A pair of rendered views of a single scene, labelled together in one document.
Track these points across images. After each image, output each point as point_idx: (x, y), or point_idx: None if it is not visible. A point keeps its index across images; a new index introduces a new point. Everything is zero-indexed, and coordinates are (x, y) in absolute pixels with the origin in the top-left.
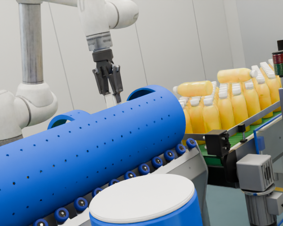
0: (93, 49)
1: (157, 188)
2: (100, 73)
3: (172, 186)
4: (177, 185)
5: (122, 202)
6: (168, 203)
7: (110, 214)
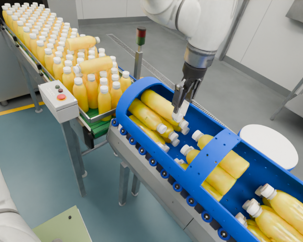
0: (209, 65)
1: (261, 136)
2: (189, 88)
3: (260, 131)
4: (259, 129)
5: (279, 152)
6: (281, 137)
7: (293, 159)
